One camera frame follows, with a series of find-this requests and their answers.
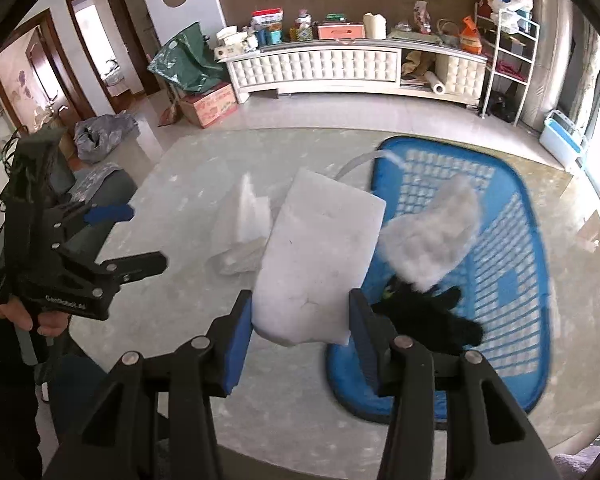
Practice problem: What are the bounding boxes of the grey fluffy cloth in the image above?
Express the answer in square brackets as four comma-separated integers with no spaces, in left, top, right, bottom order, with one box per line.
[378,174,482,292]

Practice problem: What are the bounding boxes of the white foam sponge block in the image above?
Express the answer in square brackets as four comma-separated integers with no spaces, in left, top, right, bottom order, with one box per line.
[252,168,386,347]

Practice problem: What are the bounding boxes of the person's left hand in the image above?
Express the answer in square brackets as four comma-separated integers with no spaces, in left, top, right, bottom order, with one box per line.
[0,296,69,338]

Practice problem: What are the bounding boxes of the dark grey chair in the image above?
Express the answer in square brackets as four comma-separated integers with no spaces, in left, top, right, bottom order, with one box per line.
[44,161,141,266]

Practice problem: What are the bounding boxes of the grey plastic bag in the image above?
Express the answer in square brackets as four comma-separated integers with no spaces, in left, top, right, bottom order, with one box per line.
[73,112,137,165]

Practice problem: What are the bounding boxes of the black cloth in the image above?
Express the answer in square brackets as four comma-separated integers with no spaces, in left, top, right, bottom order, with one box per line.
[372,275,484,356]

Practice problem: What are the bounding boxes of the white folded towel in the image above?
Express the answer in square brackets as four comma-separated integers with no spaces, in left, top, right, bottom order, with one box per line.
[209,172,287,275]

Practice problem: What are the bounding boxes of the grey knitted cushion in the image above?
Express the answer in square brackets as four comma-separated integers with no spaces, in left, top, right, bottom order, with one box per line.
[553,445,600,480]

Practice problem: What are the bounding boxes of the red cardboard box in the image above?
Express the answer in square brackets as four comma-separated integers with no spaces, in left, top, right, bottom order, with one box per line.
[178,82,238,128]

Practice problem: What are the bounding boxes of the blue plastic laundry basket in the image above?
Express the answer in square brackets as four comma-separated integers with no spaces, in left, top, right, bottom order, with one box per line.
[324,134,553,426]

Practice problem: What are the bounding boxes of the green plastic bag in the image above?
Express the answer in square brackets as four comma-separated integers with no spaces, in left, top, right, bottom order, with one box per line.
[147,22,230,94]

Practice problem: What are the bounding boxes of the red white box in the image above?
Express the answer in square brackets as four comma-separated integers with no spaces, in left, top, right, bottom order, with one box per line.
[251,8,284,30]

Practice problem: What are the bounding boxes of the pink storage box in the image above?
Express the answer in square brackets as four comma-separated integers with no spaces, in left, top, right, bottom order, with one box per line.
[317,22,366,40]

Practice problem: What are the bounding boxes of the white blue plastic crate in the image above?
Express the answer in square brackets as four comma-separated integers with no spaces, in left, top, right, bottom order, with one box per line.
[540,110,584,174]

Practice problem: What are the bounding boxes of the white plastic jug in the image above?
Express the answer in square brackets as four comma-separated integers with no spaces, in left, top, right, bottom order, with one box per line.
[363,13,387,40]

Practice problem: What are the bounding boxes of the white paper roll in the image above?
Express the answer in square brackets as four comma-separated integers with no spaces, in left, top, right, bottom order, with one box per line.
[424,70,446,96]

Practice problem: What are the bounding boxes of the white tufted tv cabinet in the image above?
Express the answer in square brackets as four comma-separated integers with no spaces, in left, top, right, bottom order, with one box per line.
[224,39,486,107]

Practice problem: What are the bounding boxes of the orange bag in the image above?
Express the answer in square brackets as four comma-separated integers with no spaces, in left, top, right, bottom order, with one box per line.
[458,15,482,55]

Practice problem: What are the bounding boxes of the white metal shelf rack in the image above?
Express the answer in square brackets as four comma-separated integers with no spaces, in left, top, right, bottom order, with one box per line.
[474,3,541,126]

